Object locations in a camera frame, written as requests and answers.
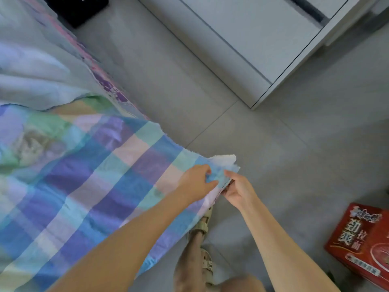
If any person's left hand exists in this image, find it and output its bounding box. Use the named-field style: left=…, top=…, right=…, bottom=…
left=174, top=164, right=220, bottom=206

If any person's right hand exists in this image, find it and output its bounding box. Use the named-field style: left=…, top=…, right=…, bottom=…
left=219, top=171, right=260, bottom=213

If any white bed sheet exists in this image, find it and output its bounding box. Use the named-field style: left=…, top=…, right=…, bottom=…
left=0, top=0, right=242, bottom=292

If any person's left forearm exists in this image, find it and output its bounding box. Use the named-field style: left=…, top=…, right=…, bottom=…
left=45, top=190, right=195, bottom=292

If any person's right forearm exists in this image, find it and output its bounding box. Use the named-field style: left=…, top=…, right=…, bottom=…
left=240, top=199, right=341, bottom=292

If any person's left leg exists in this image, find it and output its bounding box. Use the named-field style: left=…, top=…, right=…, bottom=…
left=173, top=231, right=210, bottom=292

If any person's leg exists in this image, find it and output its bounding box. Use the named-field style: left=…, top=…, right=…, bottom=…
left=173, top=231, right=210, bottom=292
left=209, top=275, right=269, bottom=292

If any person's right leg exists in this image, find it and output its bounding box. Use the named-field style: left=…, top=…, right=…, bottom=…
left=209, top=275, right=269, bottom=292

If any red plastic item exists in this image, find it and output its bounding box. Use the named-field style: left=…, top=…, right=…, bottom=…
left=323, top=202, right=389, bottom=291

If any blue floral patterned sheet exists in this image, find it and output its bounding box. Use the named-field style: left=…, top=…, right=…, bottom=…
left=23, top=0, right=150, bottom=120

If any white wardrobe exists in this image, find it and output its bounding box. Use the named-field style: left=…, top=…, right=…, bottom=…
left=134, top=0, right=389, bottom=111

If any black white standing device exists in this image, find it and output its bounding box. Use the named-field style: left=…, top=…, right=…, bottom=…
left=41, top=0, right=111, bottom=30

